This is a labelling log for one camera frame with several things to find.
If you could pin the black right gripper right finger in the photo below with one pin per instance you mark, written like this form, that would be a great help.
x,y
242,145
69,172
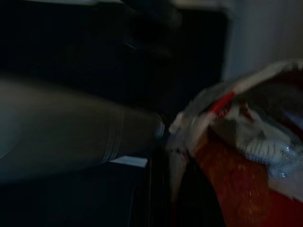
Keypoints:
x,y
196,203

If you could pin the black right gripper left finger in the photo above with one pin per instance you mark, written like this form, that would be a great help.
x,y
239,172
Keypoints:
x,y
158,189

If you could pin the red paper bucket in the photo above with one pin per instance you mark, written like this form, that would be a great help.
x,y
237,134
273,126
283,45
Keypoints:
x,y
236,186

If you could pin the white printed sachet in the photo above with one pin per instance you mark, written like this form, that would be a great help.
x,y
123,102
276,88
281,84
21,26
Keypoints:
x,y
260,146

